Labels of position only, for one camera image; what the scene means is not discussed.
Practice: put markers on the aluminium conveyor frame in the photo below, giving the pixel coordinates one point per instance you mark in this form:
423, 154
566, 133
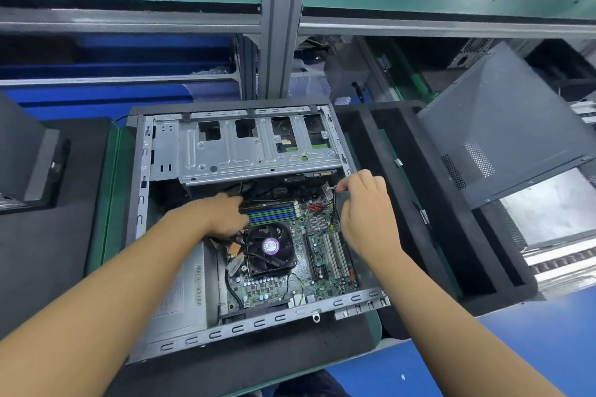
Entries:
568, 264

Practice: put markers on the grey case side panel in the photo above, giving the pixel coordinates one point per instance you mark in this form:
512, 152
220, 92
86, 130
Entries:
512, 122

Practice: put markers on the person's left forearm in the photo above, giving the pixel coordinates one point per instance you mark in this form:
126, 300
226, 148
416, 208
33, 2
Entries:
93, 318

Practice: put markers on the black divided foam tray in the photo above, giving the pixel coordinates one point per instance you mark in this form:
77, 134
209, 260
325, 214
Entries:
438, 234

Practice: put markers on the person's left hand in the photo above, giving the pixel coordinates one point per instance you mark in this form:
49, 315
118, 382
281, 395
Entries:
219, 215

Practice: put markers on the black CPU fan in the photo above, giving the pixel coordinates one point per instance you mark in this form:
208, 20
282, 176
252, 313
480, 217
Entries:
270, 250

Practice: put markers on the dark grey computer case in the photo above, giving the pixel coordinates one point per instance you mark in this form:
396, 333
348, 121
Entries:
251, 145

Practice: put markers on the blue plastic crate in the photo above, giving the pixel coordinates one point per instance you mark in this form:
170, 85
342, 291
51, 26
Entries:
121, 80

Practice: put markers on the green motherboard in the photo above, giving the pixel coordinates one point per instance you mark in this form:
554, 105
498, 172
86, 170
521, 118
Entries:
321, 266

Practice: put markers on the grey metal conveyor plate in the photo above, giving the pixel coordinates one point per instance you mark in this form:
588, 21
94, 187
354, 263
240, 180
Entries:
554, 208

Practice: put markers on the person's right hand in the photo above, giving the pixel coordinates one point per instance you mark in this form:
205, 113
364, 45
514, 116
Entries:
368, 215

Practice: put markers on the thick aluminium frame post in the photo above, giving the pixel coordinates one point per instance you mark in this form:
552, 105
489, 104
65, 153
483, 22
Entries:
279, 10

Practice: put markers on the distant computer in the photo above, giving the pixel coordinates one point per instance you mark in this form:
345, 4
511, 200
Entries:
475, 52

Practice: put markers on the clear plastic bag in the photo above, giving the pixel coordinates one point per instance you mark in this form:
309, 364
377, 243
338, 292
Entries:
312, 82

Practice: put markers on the person's right forearm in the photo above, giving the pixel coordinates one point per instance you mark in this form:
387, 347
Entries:
456, 336

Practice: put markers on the silver computer case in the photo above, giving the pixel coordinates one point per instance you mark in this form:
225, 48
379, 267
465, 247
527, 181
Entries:
28, 159

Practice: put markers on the silver power supply unit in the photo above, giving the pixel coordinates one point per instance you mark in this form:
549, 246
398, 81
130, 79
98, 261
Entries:
186, 308

